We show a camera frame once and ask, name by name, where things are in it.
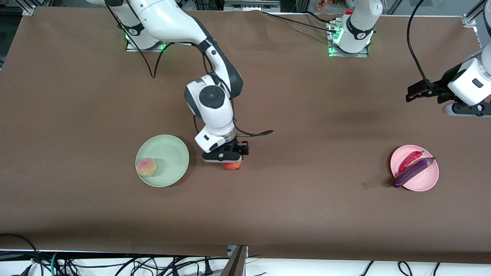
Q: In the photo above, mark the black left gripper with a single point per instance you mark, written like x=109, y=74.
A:
x=442, y=85

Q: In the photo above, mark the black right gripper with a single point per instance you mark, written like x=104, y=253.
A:
x=238, y=147

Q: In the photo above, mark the red pomegranate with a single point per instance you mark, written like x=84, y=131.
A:
x=232, y=166

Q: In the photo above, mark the red chili pepper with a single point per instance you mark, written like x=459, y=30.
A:
x=408, y=161

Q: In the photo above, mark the purple eggplant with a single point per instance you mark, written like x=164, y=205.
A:
x=414, y=172

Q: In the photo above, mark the yellow pink peach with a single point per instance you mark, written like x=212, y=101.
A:
x=147, y=167

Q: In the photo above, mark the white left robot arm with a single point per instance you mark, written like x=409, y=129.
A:
x=358, y=27

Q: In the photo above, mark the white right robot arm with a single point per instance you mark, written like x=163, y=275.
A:
x=165, y=19

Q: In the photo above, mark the brown table cloth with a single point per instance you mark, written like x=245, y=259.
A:
x=245, y=214

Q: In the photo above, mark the light green plate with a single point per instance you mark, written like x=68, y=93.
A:
x=170, y=153

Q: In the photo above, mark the pink plate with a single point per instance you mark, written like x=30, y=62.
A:
x=422, y=182

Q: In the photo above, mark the black power plug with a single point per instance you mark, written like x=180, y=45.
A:
x=208, y=268

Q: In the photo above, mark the orange object behind table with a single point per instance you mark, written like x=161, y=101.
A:
x=321, y=4

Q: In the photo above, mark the grey metal device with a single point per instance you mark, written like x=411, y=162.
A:
x=249, y=4

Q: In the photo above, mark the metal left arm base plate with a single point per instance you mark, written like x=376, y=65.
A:
x=364, y=54

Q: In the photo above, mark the aluminium corner bracket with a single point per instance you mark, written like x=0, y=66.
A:
x=468, y=21
x=28, y=10

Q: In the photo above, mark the aluminium profile post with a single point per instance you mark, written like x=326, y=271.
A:
x=234, y=262

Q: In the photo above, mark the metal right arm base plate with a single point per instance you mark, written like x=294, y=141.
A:
x=132, y=48

